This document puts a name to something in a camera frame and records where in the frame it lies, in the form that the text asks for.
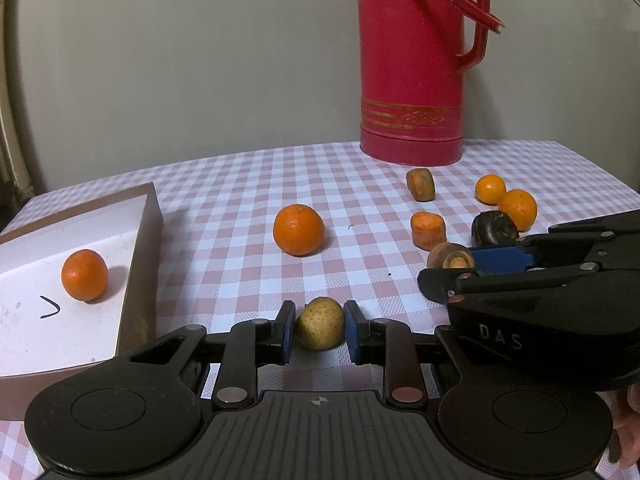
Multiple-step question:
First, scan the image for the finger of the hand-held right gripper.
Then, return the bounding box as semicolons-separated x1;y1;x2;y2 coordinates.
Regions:
470;211;640;275
417;262;601;307

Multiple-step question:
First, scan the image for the striped beige curtain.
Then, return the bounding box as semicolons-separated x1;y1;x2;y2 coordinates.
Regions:
0;0;45;207

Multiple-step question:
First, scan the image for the yellow-brown potato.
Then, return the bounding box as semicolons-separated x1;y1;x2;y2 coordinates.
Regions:
295;296;346;351

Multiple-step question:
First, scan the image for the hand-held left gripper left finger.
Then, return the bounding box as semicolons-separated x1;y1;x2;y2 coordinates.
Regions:
115;300;297;409

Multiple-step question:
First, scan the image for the fat carrot piece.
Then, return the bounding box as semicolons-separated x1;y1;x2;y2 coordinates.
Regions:
410;211;446;251

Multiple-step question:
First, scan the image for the dark brown round fruit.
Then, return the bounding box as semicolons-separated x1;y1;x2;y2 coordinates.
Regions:
471;210;520;249

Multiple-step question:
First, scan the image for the red thermos flask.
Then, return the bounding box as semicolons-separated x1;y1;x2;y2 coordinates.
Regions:
353;0;506;167

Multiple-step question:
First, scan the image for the white cardboard box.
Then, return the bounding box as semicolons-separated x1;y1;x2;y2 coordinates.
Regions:
0;182;165;423

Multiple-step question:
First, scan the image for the small orange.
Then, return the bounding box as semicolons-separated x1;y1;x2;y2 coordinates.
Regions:
475;174;507;206

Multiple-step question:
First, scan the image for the pink checkered tablecloth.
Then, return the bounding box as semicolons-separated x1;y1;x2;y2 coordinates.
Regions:
0;140;640;480

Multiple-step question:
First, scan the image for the large orange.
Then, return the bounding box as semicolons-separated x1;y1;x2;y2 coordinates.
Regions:
273;204;325;257

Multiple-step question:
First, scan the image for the long carrot piece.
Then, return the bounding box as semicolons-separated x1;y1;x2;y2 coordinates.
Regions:
406;167;436;203

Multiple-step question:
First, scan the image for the person's right hand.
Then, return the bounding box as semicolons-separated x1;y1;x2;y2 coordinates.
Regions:
606;386;640;472

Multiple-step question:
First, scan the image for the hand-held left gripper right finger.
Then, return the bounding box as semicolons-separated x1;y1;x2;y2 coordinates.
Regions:
343;300;481;404

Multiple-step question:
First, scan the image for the carrot piece with brown end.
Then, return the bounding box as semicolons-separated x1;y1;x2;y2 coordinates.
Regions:
427;242;476;271

